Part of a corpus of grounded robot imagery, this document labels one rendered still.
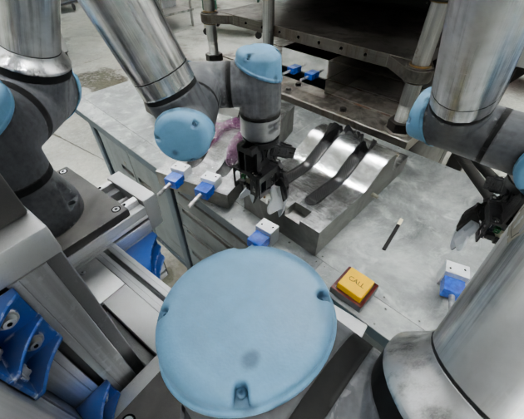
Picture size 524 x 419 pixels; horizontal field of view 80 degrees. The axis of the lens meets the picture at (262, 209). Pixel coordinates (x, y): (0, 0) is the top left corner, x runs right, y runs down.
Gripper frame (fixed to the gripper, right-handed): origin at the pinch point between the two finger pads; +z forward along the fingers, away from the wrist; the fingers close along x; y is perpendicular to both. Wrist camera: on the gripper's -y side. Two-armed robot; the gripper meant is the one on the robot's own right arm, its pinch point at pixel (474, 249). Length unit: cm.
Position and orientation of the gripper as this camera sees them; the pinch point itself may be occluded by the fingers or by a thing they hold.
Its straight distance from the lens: 79.5
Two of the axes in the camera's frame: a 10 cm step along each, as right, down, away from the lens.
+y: -4.4, 6.4, -6.4
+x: 9.0, 3.0, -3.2
